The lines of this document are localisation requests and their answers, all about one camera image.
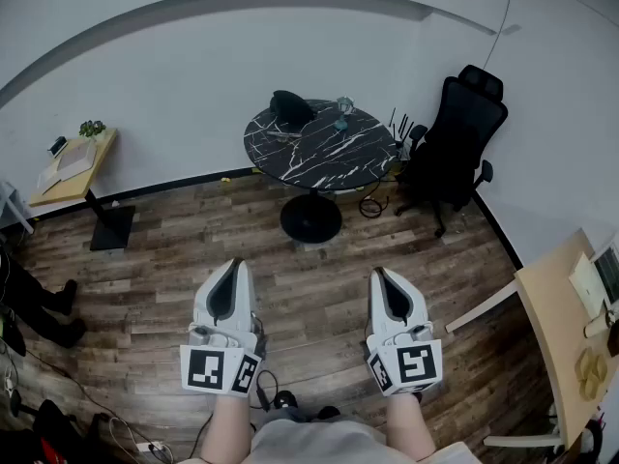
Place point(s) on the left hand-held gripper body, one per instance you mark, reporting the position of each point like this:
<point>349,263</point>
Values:
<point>205,368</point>

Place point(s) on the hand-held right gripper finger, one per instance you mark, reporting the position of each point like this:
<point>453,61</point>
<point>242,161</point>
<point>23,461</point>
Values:
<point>416,305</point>
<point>377,307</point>

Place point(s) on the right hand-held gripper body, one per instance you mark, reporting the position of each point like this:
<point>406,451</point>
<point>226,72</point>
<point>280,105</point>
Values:
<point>418,363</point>

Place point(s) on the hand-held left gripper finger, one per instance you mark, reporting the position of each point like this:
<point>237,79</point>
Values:
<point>202,302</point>
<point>244,302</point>

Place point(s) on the person's left forearm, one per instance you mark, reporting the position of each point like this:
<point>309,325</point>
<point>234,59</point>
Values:
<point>227,428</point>

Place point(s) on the person's right forearm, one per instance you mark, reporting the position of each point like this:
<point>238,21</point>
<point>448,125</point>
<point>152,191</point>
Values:
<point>408,428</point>

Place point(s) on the person's black shoe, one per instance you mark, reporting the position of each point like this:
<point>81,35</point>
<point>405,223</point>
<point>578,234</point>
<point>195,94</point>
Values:
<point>329,411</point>
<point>285,399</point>

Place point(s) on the white power strip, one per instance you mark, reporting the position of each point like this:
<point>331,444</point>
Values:
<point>152,447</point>

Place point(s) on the person's light clothing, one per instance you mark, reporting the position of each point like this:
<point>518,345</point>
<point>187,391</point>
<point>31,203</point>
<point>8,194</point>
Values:
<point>314,443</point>

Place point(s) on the light wooden desk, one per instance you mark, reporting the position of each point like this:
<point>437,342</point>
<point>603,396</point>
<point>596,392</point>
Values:
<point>556,317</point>

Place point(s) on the black bag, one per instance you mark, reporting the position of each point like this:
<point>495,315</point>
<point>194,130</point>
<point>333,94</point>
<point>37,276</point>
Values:
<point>63,433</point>

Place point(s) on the round black marble table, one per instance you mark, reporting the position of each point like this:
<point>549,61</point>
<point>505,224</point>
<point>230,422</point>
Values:
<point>329,153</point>

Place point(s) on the white router with black antennas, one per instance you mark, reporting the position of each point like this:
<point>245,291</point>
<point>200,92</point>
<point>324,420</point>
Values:
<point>400,131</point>

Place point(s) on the black mesh office chair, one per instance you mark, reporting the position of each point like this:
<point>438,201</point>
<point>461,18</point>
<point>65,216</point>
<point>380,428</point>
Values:
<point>459,133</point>

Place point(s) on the small wooden side table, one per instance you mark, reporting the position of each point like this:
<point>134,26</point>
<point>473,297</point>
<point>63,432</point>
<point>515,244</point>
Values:
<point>82,172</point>

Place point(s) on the flat white box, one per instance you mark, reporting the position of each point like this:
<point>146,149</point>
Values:
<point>72,162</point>

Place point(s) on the white cup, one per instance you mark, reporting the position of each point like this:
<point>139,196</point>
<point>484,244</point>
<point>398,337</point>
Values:
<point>344,105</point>

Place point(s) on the small green potted plant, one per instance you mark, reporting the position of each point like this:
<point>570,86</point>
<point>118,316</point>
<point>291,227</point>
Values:
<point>92,128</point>

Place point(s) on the small dark device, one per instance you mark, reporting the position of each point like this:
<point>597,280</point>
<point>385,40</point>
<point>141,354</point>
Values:
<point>58,145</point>

